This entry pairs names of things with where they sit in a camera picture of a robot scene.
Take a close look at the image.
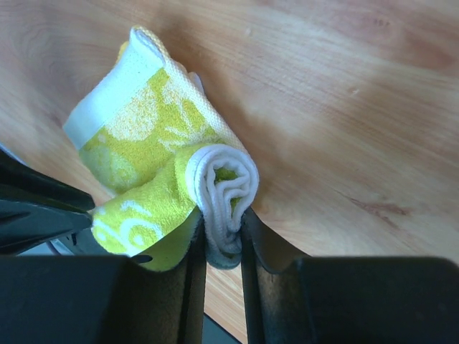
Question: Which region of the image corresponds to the yellow lime patterned towel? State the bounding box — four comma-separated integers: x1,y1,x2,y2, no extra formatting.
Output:
63,26,259,269

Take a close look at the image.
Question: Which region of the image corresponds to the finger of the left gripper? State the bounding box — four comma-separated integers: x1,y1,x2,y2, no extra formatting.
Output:
1,150,95,211
1,200,92,255

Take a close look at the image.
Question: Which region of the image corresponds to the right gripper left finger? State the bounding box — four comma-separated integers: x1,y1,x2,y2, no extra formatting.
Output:
1,215,206,343

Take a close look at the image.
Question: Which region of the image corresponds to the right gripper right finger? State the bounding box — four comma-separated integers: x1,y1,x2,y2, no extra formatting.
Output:
241,210,458,343

